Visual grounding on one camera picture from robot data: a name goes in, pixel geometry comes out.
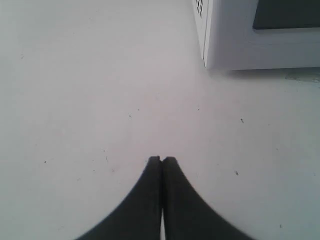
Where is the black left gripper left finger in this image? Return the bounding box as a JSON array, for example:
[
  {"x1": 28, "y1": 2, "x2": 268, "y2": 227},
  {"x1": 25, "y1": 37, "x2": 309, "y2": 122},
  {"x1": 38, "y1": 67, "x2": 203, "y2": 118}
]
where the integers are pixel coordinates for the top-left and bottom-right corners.
[{"x1": 79, "y1": 156, "x2": 163, "y2": 240}]

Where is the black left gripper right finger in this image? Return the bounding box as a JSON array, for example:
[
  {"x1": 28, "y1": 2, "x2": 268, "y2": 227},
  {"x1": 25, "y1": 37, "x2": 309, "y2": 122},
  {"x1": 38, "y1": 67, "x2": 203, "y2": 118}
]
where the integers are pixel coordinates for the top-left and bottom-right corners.
[{"x1": 162, "y1": 157, "x2": 251, "y2": 240}]

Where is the white Midea microwave body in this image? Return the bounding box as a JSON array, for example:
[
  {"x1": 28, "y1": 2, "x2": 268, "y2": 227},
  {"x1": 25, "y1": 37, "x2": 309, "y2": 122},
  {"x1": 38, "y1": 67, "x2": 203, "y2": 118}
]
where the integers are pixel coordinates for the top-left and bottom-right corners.
[{"x1": 192, "y1": 0, "x2": 320, "y2": 71}]

